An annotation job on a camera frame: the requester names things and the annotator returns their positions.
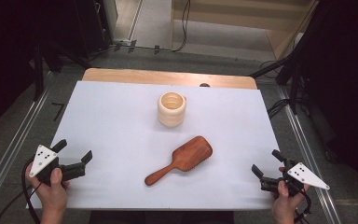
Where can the light wooden table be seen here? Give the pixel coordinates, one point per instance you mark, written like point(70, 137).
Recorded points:
point(136, 76)

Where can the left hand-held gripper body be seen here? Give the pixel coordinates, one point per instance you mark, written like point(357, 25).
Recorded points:
point(43, 157)

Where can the brown wooden hairbrush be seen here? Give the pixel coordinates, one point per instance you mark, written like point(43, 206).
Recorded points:
point(189, 155)

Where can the black metal stand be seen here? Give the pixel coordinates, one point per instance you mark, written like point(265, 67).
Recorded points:
point(38, 71)
point(293, 84)

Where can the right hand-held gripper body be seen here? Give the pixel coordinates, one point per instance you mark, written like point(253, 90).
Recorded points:
point(307, 174)

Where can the person's right hand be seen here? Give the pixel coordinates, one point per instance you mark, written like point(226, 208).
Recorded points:
point(284, 205)

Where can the aluminium floor rail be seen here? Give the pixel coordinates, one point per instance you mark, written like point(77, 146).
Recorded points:
point(304, 149)
point(15, 146)

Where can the white power strip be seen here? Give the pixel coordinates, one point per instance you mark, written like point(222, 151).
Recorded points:
point(121, 41)

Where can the black cabinet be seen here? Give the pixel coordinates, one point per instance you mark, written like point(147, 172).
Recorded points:
point(93, 25)

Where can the white table board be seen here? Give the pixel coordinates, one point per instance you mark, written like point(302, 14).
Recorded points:
point(121, 140)

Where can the black curtain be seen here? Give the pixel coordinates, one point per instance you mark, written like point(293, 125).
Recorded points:
point(348, 77)
point(9, 46)

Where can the cream ribbed cup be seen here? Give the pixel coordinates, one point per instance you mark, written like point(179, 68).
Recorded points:
point(171, 116)

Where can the person's left hand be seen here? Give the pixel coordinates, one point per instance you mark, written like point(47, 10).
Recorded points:
point(51, 196)

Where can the light wooden shelf unit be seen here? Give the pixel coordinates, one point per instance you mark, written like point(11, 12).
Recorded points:
point(217, 18)

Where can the person's dark clothing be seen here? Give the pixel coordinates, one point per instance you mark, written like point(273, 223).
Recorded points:
point(161, 217)

